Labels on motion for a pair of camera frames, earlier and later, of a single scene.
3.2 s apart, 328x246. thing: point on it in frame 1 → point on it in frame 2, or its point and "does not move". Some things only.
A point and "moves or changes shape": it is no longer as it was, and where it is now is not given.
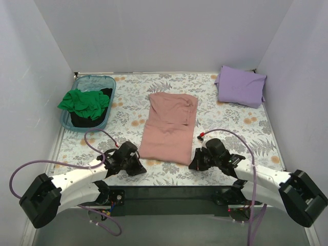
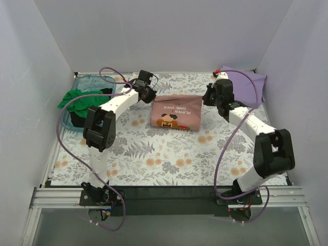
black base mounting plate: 175,201 does not move
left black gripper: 133,165 → 149,95
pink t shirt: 169,130 moves or changes shape
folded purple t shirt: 245,87 does not move
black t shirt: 77,121 does not move
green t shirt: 91,104 does not move
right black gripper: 201,161 → 207,97
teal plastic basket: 92,83 does not move
